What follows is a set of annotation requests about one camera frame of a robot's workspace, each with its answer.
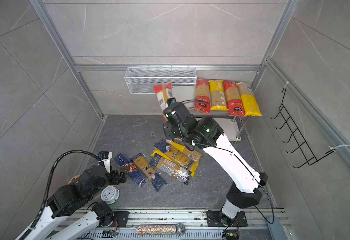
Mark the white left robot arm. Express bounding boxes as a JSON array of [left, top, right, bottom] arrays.
[[17, 150, 130, 240]]

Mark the orange plush toy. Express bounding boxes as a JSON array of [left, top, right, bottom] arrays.
[[68, 175, 80, 184]]

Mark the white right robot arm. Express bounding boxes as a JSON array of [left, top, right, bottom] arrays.
[[163, 98, 268, 226]]

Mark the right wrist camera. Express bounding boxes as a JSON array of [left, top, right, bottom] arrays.
[[166, 98, 177, 106]]

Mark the red horizontal spaghetti bag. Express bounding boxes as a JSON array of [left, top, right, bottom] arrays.
[[224, 81, 245, 117]]

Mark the red end long spaghetti bag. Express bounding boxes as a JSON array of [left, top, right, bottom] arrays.
[[194, 79, 211, 115]]

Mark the yellow end spaghetti bag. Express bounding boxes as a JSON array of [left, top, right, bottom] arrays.
[[166, 140, 202, 165]]

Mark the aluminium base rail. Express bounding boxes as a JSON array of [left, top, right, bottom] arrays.
[[51, 209, 296, 240]]

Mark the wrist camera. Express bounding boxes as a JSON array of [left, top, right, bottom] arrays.
[[166, 98, 177, 106], [98, 151, 113, 173]]

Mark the dark blue clear pasta bag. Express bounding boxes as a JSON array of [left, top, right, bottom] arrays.
[[149, 154, 191, 186]]

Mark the blue Barilla spaghetti box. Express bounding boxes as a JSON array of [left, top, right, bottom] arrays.
[[114, 153, 148, 187]]

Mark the white wire mesh basket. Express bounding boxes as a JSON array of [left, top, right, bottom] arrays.
[[124, 67, 197, 95]]

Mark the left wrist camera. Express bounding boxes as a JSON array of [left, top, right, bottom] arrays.
[[98, 151, 113, 173]]

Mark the black wire hook rack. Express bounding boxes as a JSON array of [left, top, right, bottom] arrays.
[[270, 86, 336, 169]]

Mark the white two-tier shelf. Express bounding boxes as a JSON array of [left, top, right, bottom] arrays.
[[179, 98, 250, 142]]

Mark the red white label spaghetti bag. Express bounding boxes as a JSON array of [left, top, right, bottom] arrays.
[[153, 83, 173, 112]]

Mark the light blue object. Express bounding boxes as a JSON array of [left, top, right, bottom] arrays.
[[267, 216, 288, 240]]

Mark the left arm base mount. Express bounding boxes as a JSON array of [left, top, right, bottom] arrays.
[[99, 211, 129, 228]]

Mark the blue clear spaghetti bag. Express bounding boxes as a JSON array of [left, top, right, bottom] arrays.
[[132, 154, 166, 192]]

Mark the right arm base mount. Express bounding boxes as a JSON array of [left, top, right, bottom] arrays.
[[206, 210, 248, 227]]

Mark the yellow clear spaghetti bag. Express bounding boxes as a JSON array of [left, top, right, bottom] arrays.
[[237, 83, 262, 117]]

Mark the yellow Stature spaghetti bag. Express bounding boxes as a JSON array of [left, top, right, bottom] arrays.
[[209, 80, 228, 111]]

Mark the white alarm clock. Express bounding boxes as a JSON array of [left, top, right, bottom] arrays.
[[100, 186, 120, 205]]

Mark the blue yellow Ankara spaghetti bag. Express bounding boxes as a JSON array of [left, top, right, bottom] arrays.
[[154, 141, 198, 172]]

